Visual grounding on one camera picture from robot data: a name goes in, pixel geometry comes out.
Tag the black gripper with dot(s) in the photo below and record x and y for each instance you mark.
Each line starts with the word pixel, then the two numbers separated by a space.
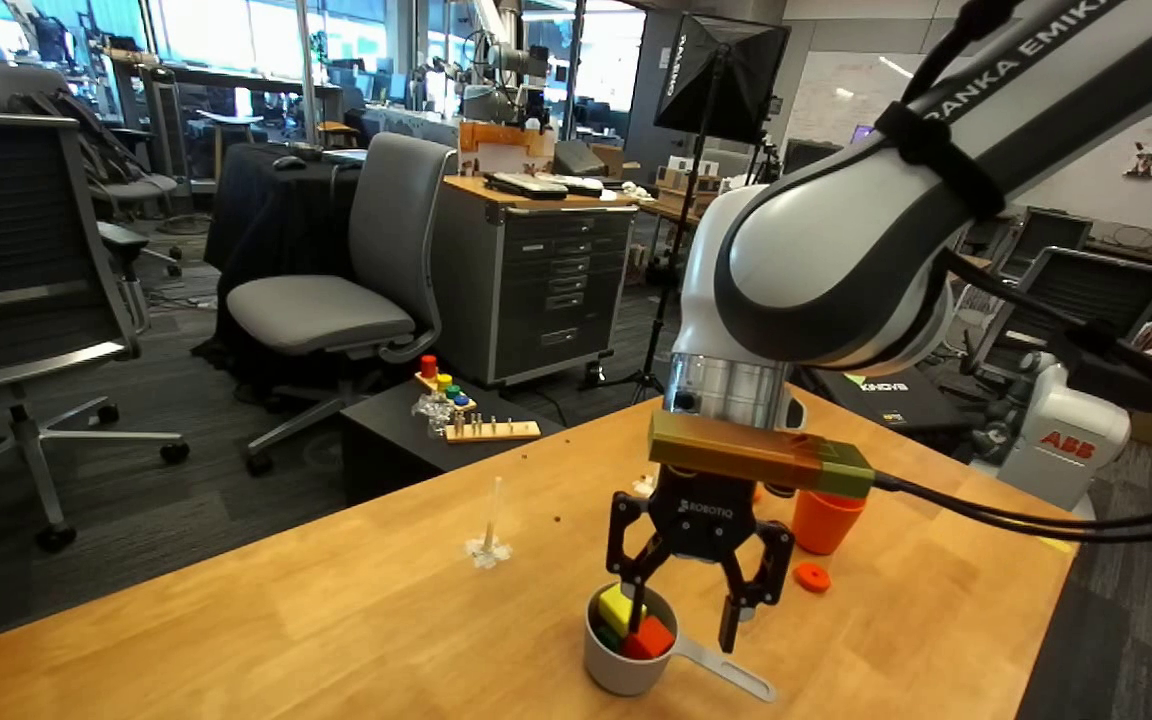
pixel 706 518

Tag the red block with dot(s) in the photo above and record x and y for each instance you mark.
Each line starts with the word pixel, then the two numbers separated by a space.
pixel 651 636

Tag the yellow cube block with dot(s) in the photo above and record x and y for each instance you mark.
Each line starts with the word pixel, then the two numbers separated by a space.
pixel 614 609

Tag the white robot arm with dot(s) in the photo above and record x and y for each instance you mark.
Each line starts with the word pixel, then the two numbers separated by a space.
pixel 842 266

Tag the white ABB robot base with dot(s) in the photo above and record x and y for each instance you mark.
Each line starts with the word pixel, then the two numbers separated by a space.
pixel 1062 446

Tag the orange plastic cup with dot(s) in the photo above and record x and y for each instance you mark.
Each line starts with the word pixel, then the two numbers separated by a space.
pixel 821 526

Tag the grey measuring cup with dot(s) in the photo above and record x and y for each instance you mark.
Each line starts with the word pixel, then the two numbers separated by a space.
pixel 623 676

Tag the orange disc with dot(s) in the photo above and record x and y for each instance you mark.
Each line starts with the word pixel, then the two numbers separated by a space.
pixel 812 579

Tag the clear wine glass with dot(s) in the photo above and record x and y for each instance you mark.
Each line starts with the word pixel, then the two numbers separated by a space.
pixel 490 546

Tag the wooden peg toy bar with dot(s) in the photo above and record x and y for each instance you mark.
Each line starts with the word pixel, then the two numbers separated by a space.
pixel 490 428

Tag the clear bag of parts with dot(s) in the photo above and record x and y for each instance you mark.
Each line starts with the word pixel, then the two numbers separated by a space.
pixel 426 415

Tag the grey drawer cabinet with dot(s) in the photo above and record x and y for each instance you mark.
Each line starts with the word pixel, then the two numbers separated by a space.
pixel 522 295

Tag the colourful stacking toy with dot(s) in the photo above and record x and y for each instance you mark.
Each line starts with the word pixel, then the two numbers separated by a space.
pixel 433 380

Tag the low black side table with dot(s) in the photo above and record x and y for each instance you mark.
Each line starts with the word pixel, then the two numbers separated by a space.
pixel 390 446

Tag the grey office chair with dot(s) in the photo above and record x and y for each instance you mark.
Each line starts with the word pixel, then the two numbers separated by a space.
pixel 316 314

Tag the orange cardboard box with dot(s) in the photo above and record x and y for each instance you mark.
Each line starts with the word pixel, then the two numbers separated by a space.
pixel 498 140

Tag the black softbox light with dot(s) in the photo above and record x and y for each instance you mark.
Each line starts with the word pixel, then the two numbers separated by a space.
pixel 729 87

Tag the black draped table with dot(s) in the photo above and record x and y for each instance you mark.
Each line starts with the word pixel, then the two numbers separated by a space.
pixel 277 202

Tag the black task chair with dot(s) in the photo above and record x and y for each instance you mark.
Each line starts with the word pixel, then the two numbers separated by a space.
pixel 111 160

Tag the black mesh office chair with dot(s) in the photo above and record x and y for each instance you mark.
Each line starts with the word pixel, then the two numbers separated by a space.
pixel 19 227

